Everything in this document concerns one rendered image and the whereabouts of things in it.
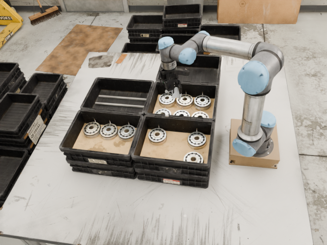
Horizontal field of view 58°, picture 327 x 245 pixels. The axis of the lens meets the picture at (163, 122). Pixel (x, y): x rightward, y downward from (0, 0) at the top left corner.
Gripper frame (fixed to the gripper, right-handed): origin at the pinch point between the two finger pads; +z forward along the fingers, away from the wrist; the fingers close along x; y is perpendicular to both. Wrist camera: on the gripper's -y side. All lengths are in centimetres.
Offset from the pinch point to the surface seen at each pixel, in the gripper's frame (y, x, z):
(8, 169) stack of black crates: 109, -90, 63
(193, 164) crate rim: 18.5, 37.0, 11.3
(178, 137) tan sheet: 9.9, 11.3, 18.4
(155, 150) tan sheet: 25.1, 10.8, 18.3
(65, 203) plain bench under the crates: 79, 1, 30
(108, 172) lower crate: 52, 1, 26
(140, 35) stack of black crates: -62, -164, 42
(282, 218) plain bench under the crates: -6, 73, 39
